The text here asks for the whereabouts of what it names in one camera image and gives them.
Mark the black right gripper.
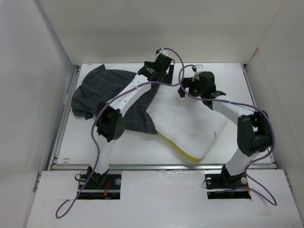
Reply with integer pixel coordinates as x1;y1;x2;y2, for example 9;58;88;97
178;77;205;97

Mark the white pillow with yellow piping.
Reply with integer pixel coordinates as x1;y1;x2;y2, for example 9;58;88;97
147;85;228;162

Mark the dark grey checked pillowcase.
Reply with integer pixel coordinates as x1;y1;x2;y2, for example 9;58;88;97
71;65;160;134

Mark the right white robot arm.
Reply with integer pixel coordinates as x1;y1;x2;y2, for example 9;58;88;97
178;71;275;187

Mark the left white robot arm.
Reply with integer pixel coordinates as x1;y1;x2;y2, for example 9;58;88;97
87;50;175;189

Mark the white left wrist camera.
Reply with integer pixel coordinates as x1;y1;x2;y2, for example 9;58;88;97
155;48;169;58

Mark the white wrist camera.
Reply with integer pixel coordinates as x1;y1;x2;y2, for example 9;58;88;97
192;64;203;73
155;48;169;58

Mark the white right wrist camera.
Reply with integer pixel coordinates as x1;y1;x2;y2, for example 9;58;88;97
192;64;203;73

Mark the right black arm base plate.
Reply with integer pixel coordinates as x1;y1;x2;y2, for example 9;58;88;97
203;173;251;200

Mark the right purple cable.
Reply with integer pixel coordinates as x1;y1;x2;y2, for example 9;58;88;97
177;65;278;206

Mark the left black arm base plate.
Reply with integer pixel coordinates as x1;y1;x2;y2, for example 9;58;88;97
77;173;122;200

